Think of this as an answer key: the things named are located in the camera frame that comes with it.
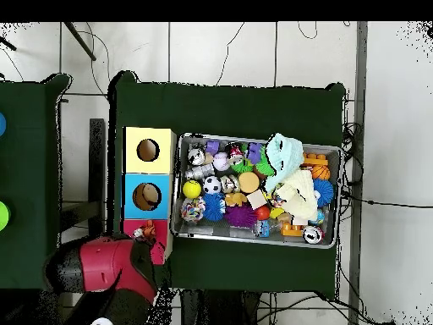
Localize tan round wooden disc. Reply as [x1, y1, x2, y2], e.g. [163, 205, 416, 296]
[238, 171, 261, 194]

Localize orange striped tiger plush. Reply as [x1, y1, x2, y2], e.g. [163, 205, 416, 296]
[132, 219, 158, 242]

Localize yellow smiley ball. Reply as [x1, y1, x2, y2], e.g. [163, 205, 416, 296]
[182, 179, 203, 201]

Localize wooden box with three holes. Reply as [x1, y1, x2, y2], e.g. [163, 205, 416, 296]
[121, 126, 178, 265]

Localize black tripod leg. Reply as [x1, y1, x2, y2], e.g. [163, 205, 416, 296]
[63, 22, 97, 62]

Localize colourful knotted rope ball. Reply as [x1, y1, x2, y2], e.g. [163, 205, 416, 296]
[180, 197, 207, 225]

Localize dark green table cloth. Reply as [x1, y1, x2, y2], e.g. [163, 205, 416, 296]
[107, 70, 348, 299]

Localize green side table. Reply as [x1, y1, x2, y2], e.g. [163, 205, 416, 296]
[0, 73, 79, 292]

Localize small blue spiky ball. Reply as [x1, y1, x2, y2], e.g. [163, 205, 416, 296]
[202, 192, 227, 223]

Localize cream knitted cloth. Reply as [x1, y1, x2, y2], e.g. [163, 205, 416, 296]
[273, 168, 319, 221]

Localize black cable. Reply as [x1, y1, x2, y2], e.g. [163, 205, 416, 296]
[341, 192, 433, 210]

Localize small soccer ball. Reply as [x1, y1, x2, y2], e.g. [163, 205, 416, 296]
[202, 175, 223, 196]

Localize green disc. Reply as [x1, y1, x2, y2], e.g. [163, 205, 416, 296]
[0, 201, 11, 231]

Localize shallow clear mesh bin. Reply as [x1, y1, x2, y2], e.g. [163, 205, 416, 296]
[172, 134, 343, 250]

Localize purple spiky toy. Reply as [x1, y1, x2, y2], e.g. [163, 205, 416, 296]
[225, 202, 259, 229]

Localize tan wooden block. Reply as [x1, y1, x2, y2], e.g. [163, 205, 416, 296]
[246, 190, 269, 211]

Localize mint green knitted cloth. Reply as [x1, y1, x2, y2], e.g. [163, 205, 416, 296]
[263, 133, 305, 196]

